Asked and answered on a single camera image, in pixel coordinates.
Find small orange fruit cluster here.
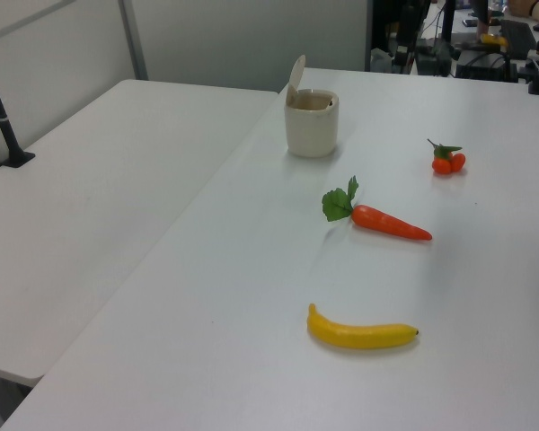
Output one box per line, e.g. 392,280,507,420
427,137,467,177

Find cream garbage bin with lid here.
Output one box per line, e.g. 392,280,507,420
283,54,341,159

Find black monitor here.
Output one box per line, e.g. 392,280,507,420
498,18,538,57

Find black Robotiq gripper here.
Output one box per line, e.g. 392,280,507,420
393,8,420,72

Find orange plastic carrot green leaves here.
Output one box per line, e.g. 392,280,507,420
321,175,433,242

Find black camera pole with base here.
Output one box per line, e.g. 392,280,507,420
0,44,36,168

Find yellow plastic banana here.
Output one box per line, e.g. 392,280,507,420
306,303,420,351

